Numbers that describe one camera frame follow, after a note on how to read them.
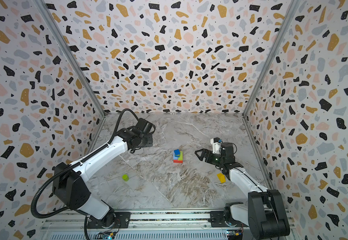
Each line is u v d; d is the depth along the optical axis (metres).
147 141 0.75
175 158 0.92
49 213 0.76
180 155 0.93
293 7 0.71
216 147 0.80
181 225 0.73
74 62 0.90
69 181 0.40
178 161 0.94
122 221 0.74
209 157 0.76
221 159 0.75
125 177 0.86
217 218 0.74
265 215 0.41
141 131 0.64
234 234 0.72
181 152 0.94
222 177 0.87
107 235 0.70
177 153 0.92
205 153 0.78
